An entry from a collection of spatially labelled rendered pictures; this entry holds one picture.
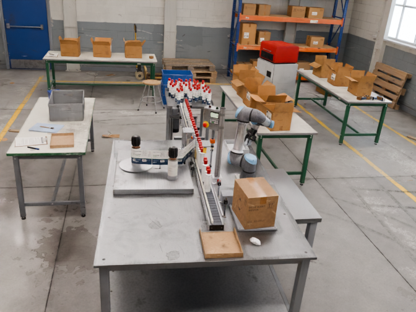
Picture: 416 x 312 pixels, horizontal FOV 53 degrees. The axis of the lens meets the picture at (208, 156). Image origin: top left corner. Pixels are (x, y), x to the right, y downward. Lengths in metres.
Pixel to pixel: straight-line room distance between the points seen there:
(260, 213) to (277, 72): 6.18
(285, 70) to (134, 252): 6.85
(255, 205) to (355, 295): 1.52
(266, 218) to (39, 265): 2.19
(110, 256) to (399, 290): 2.73
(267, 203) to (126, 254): 1.06
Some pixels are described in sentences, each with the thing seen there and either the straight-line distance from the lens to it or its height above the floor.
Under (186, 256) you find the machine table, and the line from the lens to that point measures 2.89.
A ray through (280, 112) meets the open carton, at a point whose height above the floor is 1.02.
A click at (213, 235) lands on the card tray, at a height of 0.83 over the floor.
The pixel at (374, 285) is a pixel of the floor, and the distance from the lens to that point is 4.38.
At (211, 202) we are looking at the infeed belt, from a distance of 3.40.
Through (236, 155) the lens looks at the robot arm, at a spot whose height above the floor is 1.10.
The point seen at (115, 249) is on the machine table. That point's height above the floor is 0.83.
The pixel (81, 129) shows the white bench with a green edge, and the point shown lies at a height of 0.80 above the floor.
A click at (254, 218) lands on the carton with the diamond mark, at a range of 3.14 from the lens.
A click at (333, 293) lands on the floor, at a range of 4.14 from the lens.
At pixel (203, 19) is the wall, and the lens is 11.20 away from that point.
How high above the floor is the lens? 2.60
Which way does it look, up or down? 24 degrees down
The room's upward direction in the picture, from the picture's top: 4 degrees clockwise
